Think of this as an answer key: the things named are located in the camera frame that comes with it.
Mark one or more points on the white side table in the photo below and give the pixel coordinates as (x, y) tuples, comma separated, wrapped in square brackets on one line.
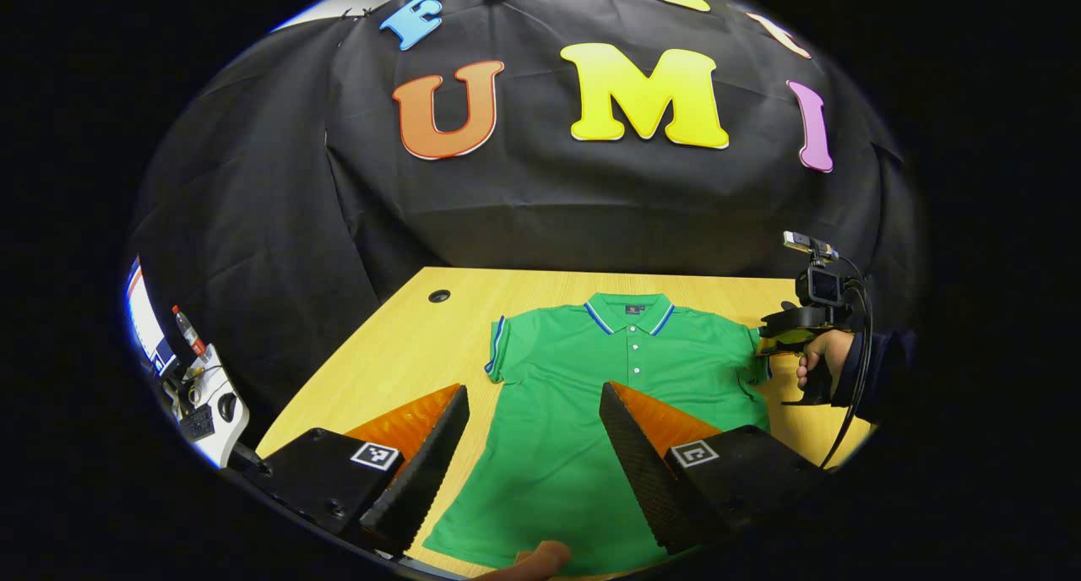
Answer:
[(215, 437)]

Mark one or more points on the clear bottle with red label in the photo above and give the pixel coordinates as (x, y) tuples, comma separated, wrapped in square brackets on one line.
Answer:
[(190, 336)]

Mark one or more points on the green T-shirt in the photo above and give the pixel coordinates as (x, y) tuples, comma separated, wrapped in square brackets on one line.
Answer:
[(557, 412)]

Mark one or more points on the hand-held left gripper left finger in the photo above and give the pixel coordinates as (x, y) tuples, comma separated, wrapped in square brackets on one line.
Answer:
[(422, 480)]

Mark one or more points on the white board with blue stripe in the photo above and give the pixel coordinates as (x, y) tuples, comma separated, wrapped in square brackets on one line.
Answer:
[(148, 328)]

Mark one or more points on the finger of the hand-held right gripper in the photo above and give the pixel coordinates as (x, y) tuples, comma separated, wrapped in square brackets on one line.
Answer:
[(785, 340)]

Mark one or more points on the black oval object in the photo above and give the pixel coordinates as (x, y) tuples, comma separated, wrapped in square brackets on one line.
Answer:
[(226, 406)]

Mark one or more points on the black backdrop cloth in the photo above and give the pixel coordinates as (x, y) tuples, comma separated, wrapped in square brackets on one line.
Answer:
[(549, 209)]

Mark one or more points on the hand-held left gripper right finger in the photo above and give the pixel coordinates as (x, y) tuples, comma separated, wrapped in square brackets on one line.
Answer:
[(646, 480)]

